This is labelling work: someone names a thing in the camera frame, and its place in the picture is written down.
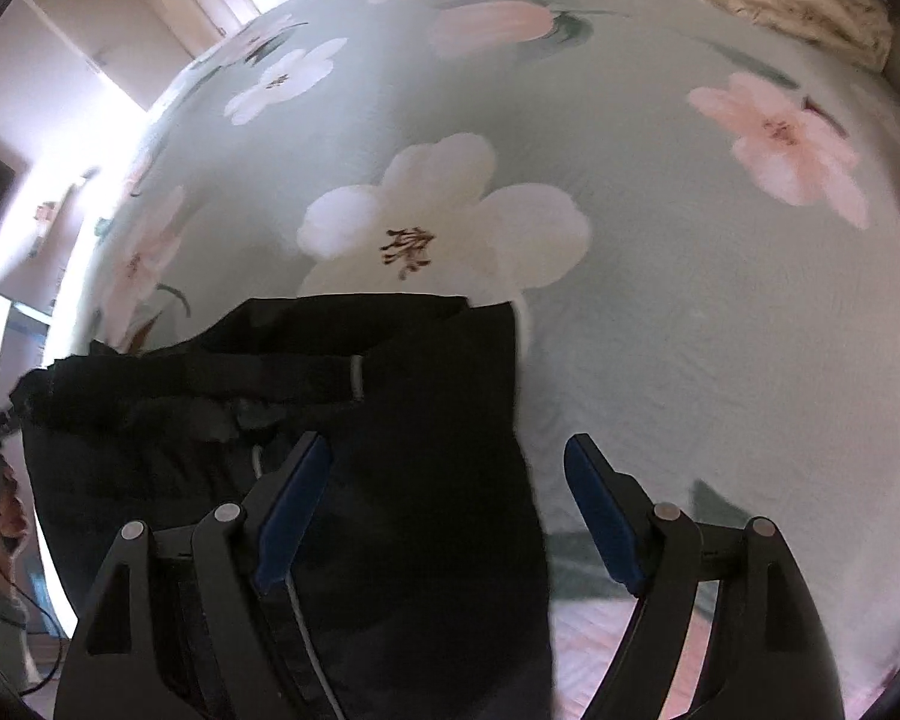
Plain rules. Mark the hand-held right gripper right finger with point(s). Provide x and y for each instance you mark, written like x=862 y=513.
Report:
x=604 y=514

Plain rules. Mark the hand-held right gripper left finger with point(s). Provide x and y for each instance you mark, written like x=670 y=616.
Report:
x=296 y=510

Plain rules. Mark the black jacket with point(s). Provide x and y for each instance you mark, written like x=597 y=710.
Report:
x=420 y=450

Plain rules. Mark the bed with floral sheet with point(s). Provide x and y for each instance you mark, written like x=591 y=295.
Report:
x=645 y=315

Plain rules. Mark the white door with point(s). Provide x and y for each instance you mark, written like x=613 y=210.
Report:
x=120 y=15

